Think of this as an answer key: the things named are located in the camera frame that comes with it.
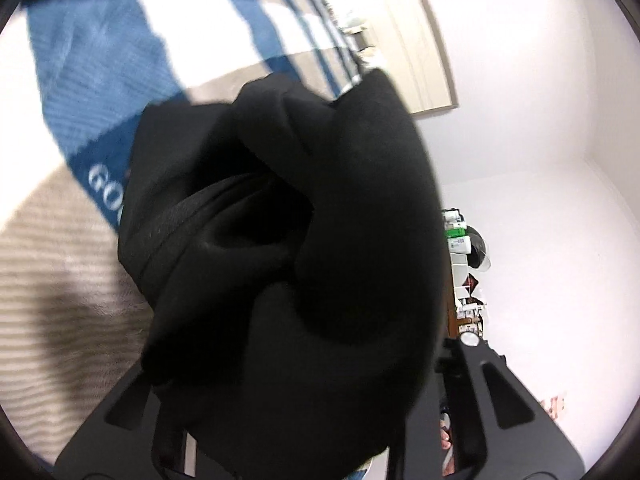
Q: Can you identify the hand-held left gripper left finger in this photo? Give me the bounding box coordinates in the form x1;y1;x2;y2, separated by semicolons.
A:
54;360;211;480

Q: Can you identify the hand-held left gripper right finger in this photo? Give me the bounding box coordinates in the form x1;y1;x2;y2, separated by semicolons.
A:
390;332;587;480

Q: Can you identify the black coat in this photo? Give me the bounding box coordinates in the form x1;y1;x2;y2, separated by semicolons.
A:
116;67;451;480

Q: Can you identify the cluttered wooden shelf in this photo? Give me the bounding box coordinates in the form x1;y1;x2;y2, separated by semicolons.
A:
441;207;488;342

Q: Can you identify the black round object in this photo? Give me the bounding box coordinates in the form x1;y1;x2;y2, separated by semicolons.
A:
465;225;494;272

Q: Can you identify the white door panel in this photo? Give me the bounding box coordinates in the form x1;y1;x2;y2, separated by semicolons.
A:
387;0;460;117

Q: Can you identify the blue striped blanket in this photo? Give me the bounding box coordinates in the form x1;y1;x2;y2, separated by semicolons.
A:
0;0;382;467

